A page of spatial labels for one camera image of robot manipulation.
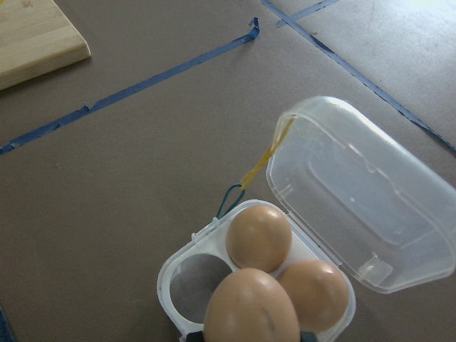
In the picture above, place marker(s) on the clear plastic egg box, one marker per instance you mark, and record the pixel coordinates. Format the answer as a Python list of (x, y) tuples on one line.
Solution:
[(359, 200)]

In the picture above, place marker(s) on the brown egg slot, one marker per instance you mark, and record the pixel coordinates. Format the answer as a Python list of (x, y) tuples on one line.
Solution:
[(318, 291), (259, 237)]

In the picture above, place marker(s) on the blue rubber band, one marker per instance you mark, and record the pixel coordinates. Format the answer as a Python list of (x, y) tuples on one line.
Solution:
[(226, 206)]

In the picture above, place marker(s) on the brown egg lower slot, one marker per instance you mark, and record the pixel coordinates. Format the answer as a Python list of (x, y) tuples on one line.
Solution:
[(318, 291)]

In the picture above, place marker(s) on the brown egg upper slot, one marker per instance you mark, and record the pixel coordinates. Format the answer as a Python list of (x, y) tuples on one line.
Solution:
[(259, 237)]

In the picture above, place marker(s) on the yellow rubber band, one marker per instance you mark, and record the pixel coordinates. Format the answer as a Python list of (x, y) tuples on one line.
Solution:
[(267, 156)]

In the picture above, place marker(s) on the brown egg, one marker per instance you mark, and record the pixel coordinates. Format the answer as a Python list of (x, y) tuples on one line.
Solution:
[(250, 305)]

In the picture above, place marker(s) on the wooden cutting board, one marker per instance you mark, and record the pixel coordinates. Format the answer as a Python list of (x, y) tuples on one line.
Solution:
[(37, 38)]

